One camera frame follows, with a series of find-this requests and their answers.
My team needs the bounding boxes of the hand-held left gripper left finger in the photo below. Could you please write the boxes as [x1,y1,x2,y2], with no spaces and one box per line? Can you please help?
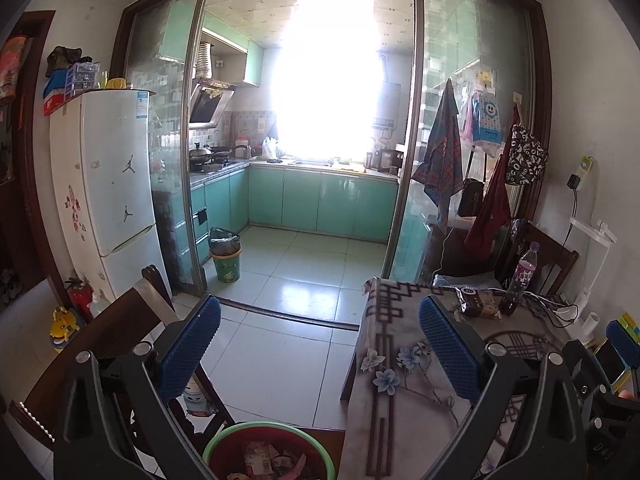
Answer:
[52,294,223,480]

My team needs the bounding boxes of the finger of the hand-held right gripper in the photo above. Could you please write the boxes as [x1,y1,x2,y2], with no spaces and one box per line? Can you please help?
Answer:
[562,339,621,411]
[606,320,640,393]

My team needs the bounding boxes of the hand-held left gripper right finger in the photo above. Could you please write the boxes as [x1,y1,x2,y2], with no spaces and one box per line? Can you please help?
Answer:
[419,295,587,480]

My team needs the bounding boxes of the red basin green rim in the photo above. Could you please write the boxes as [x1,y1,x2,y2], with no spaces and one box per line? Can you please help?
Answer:
[202,421,337,480]

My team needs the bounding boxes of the black shoulder bag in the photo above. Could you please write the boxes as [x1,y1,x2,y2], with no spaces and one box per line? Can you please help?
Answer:
[457,177,485,218]

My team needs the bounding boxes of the green trash bin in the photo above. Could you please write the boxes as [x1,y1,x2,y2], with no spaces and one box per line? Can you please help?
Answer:
[207,226,243,283]

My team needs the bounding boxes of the dark snack bag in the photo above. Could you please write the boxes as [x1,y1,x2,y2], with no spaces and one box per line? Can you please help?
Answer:
[456,285,502,320]

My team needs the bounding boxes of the clear jug red label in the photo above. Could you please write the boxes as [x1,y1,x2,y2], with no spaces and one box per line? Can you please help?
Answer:
[184,377,217,417]

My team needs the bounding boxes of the dark carved wooden chair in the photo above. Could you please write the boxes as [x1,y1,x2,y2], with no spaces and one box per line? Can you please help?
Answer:
[0,265,236,461]

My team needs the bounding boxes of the purple label plastic bottle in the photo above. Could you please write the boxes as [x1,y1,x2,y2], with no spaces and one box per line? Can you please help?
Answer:
[499,241,542,317]

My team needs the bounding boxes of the red fire extinguisher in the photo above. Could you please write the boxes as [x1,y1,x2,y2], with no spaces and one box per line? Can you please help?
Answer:
[65,277,96,323]

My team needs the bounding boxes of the white desk lamp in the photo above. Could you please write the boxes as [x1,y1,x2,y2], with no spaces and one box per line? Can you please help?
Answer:
[570,215,616,346]

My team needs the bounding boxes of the yellow toy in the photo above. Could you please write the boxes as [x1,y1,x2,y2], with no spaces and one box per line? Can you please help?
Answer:
[49,306,81,346]

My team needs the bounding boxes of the dark red garment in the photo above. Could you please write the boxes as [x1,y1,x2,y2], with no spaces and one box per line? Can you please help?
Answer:
[464,152,513,261]

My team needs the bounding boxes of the plaid cloth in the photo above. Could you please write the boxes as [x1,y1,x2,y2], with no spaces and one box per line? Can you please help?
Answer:
[412,80,465,233]

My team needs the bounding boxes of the teal base cabinets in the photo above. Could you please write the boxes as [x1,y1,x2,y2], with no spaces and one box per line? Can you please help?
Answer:
[190,162,401,266]

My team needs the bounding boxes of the white refrigerator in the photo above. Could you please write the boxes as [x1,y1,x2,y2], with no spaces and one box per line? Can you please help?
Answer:
[49,89,173,306]

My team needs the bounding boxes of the black white lettered bag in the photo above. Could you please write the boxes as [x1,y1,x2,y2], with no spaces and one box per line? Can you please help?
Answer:
[505,124,548,186]

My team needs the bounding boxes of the blue white hanging bag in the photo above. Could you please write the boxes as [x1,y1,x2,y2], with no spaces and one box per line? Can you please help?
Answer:
[462,87,503,148]

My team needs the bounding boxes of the range hood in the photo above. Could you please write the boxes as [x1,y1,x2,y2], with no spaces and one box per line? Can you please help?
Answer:
[189,77,237,128]

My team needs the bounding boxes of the white water heater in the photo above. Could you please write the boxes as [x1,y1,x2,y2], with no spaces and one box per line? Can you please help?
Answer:
[372,82,401,128]

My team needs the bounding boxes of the blue plastic drawer box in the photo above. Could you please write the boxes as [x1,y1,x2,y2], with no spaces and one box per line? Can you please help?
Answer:
[67,62,101,98]

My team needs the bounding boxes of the silver vent duct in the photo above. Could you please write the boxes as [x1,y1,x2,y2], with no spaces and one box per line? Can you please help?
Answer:
[197,41,216,78]

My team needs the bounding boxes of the teal wall cabinets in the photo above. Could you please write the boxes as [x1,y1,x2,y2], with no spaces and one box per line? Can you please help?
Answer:
[160,0,266,86]

